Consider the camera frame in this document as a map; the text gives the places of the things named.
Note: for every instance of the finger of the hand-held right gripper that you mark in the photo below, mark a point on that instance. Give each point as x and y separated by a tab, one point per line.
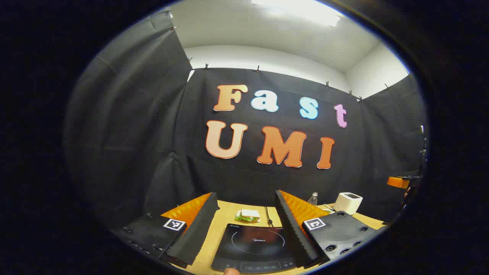
397	182

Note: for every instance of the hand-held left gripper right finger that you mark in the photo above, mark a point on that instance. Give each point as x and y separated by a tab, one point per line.
292	229

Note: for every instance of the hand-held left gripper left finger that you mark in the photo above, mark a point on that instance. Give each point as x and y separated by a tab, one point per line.
198	225

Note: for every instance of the black induction cooktop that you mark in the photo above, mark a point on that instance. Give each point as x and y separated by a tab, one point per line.
254	244

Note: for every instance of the clear plastic water bottle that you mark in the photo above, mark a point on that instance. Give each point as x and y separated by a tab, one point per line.
313	199

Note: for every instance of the toy sandwich with lettuce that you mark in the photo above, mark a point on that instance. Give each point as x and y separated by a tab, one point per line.
248	215

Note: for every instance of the white toaster appliance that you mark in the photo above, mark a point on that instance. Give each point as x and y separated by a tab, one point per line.
347	203

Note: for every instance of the black backdrop cloth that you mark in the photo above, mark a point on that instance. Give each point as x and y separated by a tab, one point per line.
126	133

